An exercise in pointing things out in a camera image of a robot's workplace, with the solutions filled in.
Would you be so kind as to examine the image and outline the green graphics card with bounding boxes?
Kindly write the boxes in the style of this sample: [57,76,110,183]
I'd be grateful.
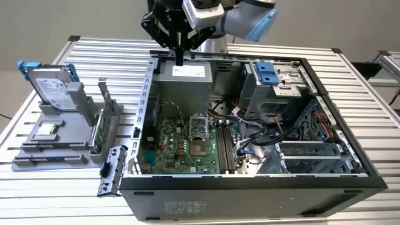
[89,78,118,154]

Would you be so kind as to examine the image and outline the grey metal drive cage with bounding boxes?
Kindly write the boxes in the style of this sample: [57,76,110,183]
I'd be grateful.
[238,60,313,120]

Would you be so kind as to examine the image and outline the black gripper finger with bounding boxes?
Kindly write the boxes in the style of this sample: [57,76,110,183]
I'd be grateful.
[180,27,217,66]
[140,14,180,66]

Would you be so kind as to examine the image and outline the hard disk in blue carrier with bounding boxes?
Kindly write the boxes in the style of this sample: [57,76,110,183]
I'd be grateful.
[17,60,78,115]

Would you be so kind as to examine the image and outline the black open PC case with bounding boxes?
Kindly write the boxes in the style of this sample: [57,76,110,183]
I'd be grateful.
[120,50,388,222]

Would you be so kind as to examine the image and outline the grey card retention bracket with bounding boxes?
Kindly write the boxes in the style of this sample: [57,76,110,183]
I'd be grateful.
[96,144,129,197]

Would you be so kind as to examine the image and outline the blue drive bay latch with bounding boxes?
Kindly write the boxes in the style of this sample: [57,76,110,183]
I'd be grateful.
[254,61,278,85]

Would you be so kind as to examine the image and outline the dark RAM stick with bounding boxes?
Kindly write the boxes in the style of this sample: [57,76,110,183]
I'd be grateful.
[21,143,88,150]
[13,157,86,164]

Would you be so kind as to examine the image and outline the CPU socket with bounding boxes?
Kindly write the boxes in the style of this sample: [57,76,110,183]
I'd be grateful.
[189,138,209,157]

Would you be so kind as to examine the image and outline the orange red yellow wires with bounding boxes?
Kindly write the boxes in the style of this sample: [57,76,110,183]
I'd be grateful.
[233,97,284,133]
[308,112,338,143]

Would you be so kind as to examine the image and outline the grey parts rack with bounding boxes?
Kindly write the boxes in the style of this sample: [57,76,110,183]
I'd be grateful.
[10,82,124,173]

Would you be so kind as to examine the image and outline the thick black cable loop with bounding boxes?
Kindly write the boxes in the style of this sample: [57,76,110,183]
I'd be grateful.
[241,126,302,147]

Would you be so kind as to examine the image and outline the power supply wire bundle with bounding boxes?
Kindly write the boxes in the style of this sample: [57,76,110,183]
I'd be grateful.
[208,106,272,132]

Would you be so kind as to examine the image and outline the metal socket cover frame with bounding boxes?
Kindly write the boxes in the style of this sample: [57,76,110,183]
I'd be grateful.
[189,113,209,139]

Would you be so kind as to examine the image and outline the multicoloured fan wires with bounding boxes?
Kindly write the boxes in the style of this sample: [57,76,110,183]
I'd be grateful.
[160,101,185,129]

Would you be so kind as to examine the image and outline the green motherboard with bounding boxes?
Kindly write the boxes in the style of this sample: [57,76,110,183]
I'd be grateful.
[138,102,250,174]

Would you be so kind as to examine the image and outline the silver CPU chip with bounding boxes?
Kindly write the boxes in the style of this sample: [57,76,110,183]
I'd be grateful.
[36,123,58,136]

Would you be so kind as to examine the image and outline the aluminium slat side table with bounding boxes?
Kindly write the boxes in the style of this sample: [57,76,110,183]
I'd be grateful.
[366,50,400,106]

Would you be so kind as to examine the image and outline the grey power supply unit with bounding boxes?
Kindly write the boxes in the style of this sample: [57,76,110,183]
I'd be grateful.
[152,60,213,118]

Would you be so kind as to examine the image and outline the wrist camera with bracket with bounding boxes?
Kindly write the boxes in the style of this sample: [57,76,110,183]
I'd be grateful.
[182,0,226,30]

